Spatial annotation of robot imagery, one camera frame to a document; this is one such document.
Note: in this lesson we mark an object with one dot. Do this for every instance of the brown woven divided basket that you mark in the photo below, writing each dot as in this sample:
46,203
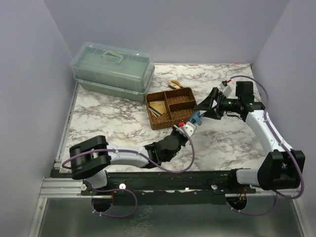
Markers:
179,105

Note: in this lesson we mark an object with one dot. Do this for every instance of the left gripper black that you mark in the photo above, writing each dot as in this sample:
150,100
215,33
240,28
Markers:
179,133

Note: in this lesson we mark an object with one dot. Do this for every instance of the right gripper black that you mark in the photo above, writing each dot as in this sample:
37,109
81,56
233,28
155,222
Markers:
218,104

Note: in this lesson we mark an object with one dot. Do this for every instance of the green plastic storage box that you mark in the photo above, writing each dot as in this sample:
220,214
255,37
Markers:
114,71

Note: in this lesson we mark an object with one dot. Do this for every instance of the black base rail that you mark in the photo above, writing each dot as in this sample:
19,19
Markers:
162,188

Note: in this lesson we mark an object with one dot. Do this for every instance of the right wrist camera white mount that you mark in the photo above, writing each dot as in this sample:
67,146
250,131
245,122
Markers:
225,88

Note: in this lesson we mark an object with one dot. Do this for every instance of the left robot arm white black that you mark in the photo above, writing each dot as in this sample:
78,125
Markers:
89,158

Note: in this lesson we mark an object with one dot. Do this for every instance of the blue leather card holder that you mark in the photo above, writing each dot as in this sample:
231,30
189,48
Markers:
196,118

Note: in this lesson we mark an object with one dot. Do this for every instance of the yellow handled pliers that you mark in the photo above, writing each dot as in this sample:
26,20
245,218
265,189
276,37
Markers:
174,85

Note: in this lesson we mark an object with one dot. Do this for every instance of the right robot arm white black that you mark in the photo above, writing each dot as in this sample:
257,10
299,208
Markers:
282,168

